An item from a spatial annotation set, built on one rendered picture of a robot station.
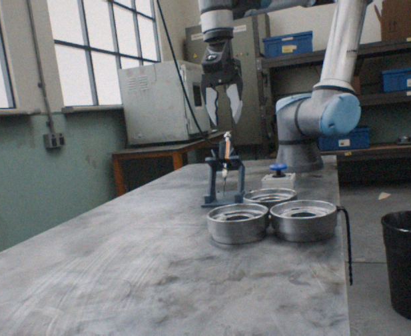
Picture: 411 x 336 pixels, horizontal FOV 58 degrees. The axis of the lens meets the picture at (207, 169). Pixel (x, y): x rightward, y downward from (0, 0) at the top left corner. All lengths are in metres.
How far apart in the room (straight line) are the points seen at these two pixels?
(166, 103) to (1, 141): 1.25
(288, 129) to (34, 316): 0.88
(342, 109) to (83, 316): 0.82
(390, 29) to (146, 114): 2.52
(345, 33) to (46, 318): 0.98
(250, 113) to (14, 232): 3.02
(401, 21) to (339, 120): 3.23
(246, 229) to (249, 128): 3.96
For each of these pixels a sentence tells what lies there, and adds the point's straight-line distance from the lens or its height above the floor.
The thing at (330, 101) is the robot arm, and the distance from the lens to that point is 1.05.
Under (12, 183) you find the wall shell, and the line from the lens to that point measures 2.37.
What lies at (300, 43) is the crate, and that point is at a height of 1.62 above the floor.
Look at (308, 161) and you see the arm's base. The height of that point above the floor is 0.83.
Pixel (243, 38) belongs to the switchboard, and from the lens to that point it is 4.58.
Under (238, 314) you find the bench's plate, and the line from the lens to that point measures 0.42.
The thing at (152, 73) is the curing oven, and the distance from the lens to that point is 3.03.
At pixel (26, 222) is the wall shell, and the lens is 2.44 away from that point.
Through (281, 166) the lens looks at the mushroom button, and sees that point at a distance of 0.87.
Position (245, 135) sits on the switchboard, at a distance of 4.54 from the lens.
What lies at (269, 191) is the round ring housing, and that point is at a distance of 0.78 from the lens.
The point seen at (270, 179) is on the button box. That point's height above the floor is 0.84.
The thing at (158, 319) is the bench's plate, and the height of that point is 0.80.
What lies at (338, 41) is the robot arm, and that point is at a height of 1.17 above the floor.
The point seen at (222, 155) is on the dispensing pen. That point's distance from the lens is 0.87.
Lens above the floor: 1.01
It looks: 9 degrees down
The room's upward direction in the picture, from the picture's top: 6 degrees counter-clockwise
